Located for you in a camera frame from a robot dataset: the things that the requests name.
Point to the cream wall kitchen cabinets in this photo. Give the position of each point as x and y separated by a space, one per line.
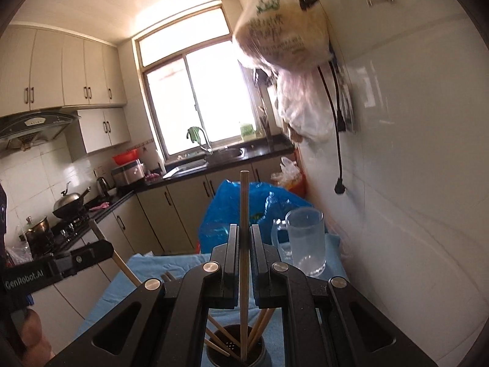
72 72

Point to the green cloth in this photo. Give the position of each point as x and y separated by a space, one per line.
195 133

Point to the blue tablecloth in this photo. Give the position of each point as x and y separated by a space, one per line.
110 294

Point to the clear hanging plastic bag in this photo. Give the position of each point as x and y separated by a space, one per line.
305 111

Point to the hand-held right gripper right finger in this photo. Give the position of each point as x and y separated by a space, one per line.
256 260

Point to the black gas stove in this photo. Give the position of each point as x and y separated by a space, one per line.
72 229

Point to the black wok with lid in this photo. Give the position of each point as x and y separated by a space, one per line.
68 202

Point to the black kitchen countertop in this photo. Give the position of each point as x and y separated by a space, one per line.
259 149

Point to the steel cooking pot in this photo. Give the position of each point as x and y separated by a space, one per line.
38 233

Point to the steel faucet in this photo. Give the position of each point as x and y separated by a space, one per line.
208 143

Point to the silver rice cooker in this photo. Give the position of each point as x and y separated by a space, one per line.
128 176

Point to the printed white hanging bag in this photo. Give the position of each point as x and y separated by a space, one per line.
282 34

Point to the grey range hood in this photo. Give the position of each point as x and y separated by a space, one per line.
30 126

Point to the red plastic basin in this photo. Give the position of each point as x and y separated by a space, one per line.
126 156

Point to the pink cloth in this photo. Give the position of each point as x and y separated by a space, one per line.
100 206

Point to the clear plastic bag with food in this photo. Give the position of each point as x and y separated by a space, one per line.
17 254

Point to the steel sink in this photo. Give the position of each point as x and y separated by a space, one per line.
225 153

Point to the blue plastic bag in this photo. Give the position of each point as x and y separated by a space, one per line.
221 214

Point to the cream base kitchen cabinets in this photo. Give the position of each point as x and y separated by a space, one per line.
172 206

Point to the green packet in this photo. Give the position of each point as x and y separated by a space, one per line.
247 130

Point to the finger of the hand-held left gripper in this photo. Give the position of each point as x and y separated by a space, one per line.
91 254

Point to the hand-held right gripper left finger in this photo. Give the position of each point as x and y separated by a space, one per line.
231 260

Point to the person's left hand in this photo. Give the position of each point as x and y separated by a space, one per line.
34 336

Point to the clear glass mug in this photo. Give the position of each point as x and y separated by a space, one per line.
305 244

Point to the black chopstick holder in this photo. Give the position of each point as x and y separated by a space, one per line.
219 360

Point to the wooden chopstick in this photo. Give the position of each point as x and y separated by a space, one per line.
214 330
267 318
244 206
217 348
128 269
256 328

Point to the kitchen window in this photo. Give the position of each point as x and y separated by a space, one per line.
214 95

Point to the steel electric kettle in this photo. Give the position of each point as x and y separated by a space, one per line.
102 187

